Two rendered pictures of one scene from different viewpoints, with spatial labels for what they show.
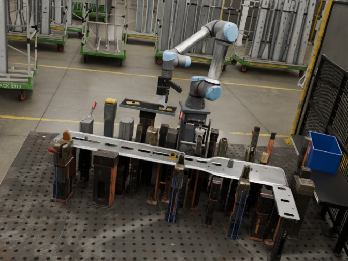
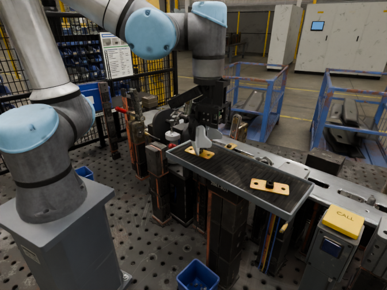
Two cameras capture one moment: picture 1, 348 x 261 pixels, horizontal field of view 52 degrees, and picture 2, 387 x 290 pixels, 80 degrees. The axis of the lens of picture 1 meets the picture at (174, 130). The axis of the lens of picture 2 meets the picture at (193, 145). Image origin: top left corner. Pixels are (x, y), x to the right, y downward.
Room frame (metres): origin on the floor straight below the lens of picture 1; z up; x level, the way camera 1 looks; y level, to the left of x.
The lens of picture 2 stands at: (2.68, 0.42, 1.49)
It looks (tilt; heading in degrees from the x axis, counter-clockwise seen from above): 28 degrees down; 218
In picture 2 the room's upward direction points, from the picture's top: straight up
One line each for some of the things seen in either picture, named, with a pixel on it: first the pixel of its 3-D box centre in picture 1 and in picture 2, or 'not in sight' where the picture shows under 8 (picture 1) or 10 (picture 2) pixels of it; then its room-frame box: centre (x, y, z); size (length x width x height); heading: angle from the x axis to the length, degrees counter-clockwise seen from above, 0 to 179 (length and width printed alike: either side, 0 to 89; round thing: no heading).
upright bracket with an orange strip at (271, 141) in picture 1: (264, 169); (129, 132); (1.98, -0.59, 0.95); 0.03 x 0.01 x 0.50; 85
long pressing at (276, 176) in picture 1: (169, 156); (233, 149); (1.86, 0.01, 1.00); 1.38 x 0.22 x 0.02; 85
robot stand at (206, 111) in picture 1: (190, 130); (74, 253); (2.54, -0.13, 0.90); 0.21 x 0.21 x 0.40; 11
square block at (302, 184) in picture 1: (297, 209); (151, 121); (1.68, -0.74, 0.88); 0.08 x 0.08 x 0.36; 85
